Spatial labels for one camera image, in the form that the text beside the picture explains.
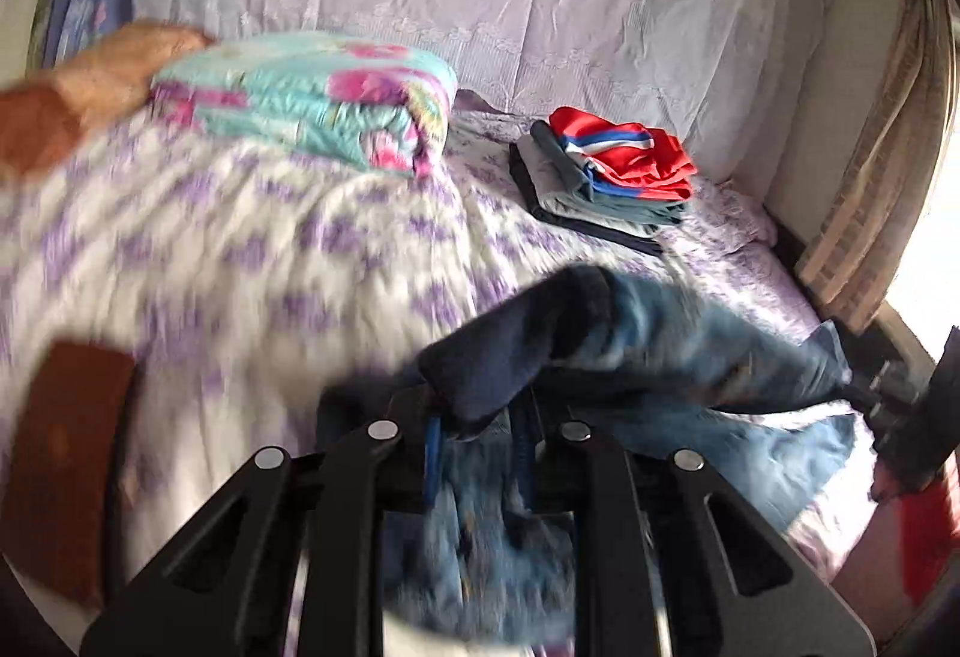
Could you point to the orange pillow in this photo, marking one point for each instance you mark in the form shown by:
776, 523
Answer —
90, 87

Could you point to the folded red shorts blue trim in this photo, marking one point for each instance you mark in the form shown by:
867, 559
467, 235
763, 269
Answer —
637, 162

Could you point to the person's right hand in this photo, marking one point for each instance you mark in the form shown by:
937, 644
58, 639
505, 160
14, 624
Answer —
889, 486

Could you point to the purple floral bedsheet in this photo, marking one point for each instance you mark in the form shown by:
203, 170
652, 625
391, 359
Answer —
247, 267

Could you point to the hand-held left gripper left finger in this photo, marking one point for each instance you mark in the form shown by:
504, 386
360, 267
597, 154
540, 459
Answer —
352, 477

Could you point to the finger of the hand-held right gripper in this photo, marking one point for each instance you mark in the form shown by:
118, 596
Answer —
889, 391

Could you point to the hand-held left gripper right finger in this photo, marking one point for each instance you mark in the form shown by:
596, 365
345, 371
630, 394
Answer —
607, 484

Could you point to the folded dark garment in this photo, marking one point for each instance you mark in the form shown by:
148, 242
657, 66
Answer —
529, 184

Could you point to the beige striped curtain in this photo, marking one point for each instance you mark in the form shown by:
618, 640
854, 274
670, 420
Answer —
877, 177

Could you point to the folded teal pink floral quilt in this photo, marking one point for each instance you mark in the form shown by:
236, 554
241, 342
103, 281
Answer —
315, 94

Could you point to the blue denim pants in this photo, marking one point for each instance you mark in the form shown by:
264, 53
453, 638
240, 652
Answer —
675, 342

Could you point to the person's right forearm red sleeve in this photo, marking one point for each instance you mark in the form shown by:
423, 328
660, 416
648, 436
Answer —
930, 537

